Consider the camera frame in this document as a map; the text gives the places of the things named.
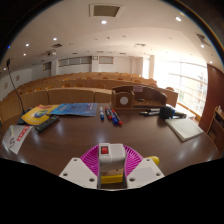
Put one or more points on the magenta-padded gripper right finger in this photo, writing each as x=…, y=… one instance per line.
x=146, y=171

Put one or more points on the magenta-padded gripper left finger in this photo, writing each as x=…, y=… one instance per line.
x=78, y=171

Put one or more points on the white charger with red switch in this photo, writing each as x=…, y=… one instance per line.
x=112, y=156

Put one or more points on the black remote control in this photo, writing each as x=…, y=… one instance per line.
x=47, y=123

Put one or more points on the white notepad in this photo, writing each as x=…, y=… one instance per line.
x=184, y=128

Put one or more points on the black pen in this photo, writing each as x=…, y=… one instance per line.
x=149, y=113
x=151, y=110

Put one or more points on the red marker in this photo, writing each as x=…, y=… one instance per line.
x=108, y=113
x=117, y=117

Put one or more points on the blue marker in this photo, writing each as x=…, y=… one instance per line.
x=101, y=113
x=114, y=119

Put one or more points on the black handheld microphone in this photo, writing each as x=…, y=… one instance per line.
x=166, y=112

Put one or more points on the blue booklet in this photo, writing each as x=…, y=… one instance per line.
x=75, y=109

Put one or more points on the white leaflet with red print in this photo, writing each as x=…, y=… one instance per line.
x=16, y=138

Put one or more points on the wooden desk organizer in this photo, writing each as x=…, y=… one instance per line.
x=146, y=98

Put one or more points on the wooden shelf unit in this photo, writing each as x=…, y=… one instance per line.
x=216, y=131

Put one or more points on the wooden lecture hall seat rows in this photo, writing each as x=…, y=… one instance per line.
x=73, y=90

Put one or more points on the large bright window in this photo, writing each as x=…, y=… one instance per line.
x=186, y=83

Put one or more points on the black gooseneck microphone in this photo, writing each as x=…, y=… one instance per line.
x=15, y=90

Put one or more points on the ceiling projector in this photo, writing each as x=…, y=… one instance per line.
x=51, y=53

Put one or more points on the square ceiling vent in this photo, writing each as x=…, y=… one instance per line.
x=202, y=39
x=106, y=10

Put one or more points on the ceiling lights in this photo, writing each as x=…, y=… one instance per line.
x=103, y=22

